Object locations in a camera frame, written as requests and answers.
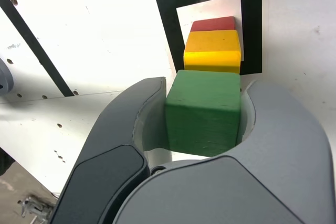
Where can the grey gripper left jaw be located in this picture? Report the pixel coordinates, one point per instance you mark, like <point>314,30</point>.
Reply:
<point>110,142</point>

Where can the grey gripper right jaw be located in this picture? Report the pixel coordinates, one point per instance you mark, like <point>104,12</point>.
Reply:
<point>249,182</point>

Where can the green cube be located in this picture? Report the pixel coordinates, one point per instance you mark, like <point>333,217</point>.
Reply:
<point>202,113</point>

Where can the yellow cube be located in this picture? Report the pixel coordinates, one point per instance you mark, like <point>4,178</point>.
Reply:
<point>212,51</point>

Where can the red cube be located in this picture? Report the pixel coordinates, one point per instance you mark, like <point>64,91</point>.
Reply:
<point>212,24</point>

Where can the black tape square outline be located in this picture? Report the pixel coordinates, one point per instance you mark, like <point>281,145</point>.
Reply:
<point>252,24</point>

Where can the black tape strip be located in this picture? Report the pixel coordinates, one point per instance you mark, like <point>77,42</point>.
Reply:
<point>34,43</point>

